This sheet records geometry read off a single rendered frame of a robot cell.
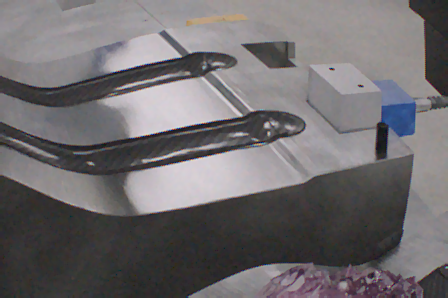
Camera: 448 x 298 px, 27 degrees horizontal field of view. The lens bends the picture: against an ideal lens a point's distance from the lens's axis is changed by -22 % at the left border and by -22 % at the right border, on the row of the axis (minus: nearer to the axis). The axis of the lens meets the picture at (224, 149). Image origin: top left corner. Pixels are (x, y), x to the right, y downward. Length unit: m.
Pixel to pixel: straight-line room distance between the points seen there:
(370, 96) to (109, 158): 0.17
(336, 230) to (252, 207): 0.07
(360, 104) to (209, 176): 0.11
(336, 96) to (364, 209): 0.08
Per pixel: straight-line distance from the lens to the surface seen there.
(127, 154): 0.69
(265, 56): 0.85
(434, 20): 1.22
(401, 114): 0.74
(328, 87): 0.71
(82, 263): 0.63
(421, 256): 0.64
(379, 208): 0.70
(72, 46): 1.11
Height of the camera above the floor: 1.19
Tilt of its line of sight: 26 degrees down
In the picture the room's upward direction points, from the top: 2 degrees clockwise
